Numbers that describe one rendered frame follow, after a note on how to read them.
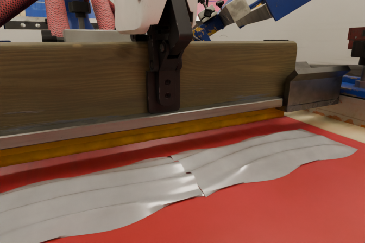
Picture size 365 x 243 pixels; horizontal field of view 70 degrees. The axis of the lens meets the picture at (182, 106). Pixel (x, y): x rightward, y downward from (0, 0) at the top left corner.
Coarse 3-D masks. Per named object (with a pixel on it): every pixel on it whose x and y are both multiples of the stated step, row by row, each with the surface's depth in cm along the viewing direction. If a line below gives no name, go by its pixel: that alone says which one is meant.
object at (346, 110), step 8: (344, 96) 34; (336, 104) 35; (344, 104) 34; (352, 104) 33; (360, 104) 32; (312, 112) 39; (320, 112) 38; (328, 112) 36; (336, 112) 35; (344, 112) 34; (352, 112) 34; (360, 112) 33; (344, 120) 35; (352, 120) 34; (360, 120) 33
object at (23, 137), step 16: (176, 112) 25; (192, 112) 25; (208, 112) 26; (224, 112) 27; (240, 112) 28; (32, 128) 20; (48, 128) 20; (64, 128) 20; (80, 128) 21; (96, 128) 21; (112, 128) 22; (128, 128) 23; (0, 144) 19; (16, 144) 19; (32, 144) 20
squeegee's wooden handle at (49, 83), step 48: (0, 48) 18; (48, 48) 20; (96, 48) 21; (144, 48) 23; (192, 48) 25; (240, 48) 28; (288, 48) 31; (0, 96) 19; (48, 96) 20; (96, 96) 22; (144, 96) 24; (192, 96) 26; (240, 96) 29
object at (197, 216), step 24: (144, 144) 27; (0, 168) 22; (24, 168) 22; (48, 168) 22; (72, 168) 22; (96, 168) 22; (0, 192) 19; (168, 216) 16; (192, 216) 16; (216, 216) 16; (48, 240) 14; (72, 240) 14; (96, 240) 14; (120, 240) 14; (144, 240) 14; (168, 240) 14; (192, 240) 14; (216, 240) 14; (240, 240) 14
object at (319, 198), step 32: (224, 128) 32; (256, 128) 32; (288, 128) 32; (320, 160) 24; (352, 160) 24; (224, 192) 19; (256, 192) 19; (288, 192) 19; (320, 192) 19; (352, 192) 19; (256, 224) 16; (288, 224) 16; (320, 224) 16; (352, 224) 16
